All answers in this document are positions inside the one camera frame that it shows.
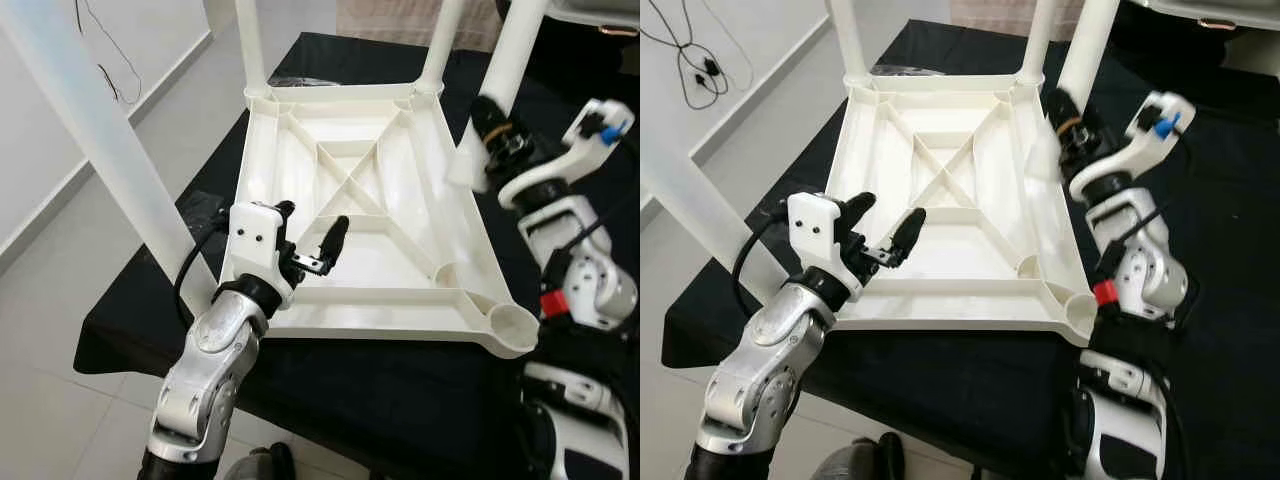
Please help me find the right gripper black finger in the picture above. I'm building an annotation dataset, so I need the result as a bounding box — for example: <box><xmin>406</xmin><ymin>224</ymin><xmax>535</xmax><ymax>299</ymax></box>
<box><xmin>470</xmin><ymin>93</ymin><xmax>514</xmax><ymax>153</ymax></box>
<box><xmin>1042</xmin><ymin>88</ymin><xmax>1087</xmax><ymax>143</ymax></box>

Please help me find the white plastic children table top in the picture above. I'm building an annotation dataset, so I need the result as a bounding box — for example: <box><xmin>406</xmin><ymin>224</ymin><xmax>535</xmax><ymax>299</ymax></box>
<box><xmin>215</xmin><ymin>82</ymin><xmax>542</xmax><ymax>360</ymax></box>
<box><xmin>815</xmin><ymin>72</ymin><xmax>1102</xmax><ymax>347</ymax></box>

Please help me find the clear plastic bag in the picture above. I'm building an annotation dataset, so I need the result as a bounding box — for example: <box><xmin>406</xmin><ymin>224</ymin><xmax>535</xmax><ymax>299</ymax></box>
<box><xmin>265</xmin><ymin>72</ymin><xmax>347</xmax><ymax>90</ymax></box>
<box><xmin>180</xmin><ymin>190</ymin><xmax>227</xmax><ymax>233</ymax></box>
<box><xmin>868</xmin><ymin>62</ymin><xmax>952</xmax><ymax>80</ymax></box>

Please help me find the beige tablecloth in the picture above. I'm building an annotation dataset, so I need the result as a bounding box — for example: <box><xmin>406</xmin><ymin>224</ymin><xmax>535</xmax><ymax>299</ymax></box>
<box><xmin>950</xmin><ymin>0</ymin><xmax>1097</xmax><ymax>29</ymax></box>
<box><xmin>335</xmin><ymin>0</ymin><xmax>501</xmax><ymax>51</ymax></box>

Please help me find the black tablecloth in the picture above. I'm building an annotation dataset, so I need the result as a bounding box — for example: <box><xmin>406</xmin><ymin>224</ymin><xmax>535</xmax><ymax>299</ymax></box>
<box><xmin>660</xmin><ymin>20</ymin><xmax>1280</xmax><ymax>480</ymax></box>
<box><xmin>75</xmin><ymin>32</ymin><xmax>641</xmax><ymax>480</ymax></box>

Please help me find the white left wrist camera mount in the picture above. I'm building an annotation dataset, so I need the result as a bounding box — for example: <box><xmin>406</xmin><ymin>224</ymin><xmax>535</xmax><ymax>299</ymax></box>
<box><xmin>228</xmin><ymin>200</ymin><xmax>300</xmax><ymax>312</ymax></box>
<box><xmin>787</xmin><ymin>192</ymin><xmax>862</xmax><ymax>302</ymax></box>

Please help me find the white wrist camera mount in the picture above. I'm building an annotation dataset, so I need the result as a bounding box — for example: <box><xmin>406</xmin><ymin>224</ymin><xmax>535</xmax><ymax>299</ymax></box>
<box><xmin>1068</xmin><ymin>90</ymin><xmax>1197</xmax><ymax>202</ymax></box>
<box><xmin>498</xmin><ymin>98</ymin><xmax>637</xmax><ymax>212</ymax></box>
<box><xmin>787</xmin><ymin>192</ymin><xmax>862</xmax><ymax>302</ymax></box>
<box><xmin>228</xmin><ymin>200</ymin><xmax>300</xmax><ymax>312</ymax></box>

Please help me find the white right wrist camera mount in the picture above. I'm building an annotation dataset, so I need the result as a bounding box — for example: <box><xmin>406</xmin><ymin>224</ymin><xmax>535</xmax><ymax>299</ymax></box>
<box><xmin>498</xmin><ymin>98</ymin><xmax>637</xmax><ymax>212</ymax></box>
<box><xmin>1068</xmin><ymin>90</ymin><xmax>1197</xmax><ymax>202</ymax></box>

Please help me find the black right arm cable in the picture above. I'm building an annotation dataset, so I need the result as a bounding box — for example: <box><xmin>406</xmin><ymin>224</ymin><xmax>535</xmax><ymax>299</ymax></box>
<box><xmin>1100</xmin><ymin>205</ymin><xmax>1167</xmax><ymax>277</ymax></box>
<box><xmin>545</xmin><ymin>215</ymin><xmax>613</xmax><ymax>293</ymax></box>

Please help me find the black wall power cable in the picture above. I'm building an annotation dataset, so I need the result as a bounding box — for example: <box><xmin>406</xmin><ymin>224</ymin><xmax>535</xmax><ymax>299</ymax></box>
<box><xmin>640</xmin><ymin>0</ymin><xmax>757</xmax><ymax>112</ymax></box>
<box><xmin>75</xmin><ymin>0</ymin><xmax>147</xmax><ymax>107</ymax></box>

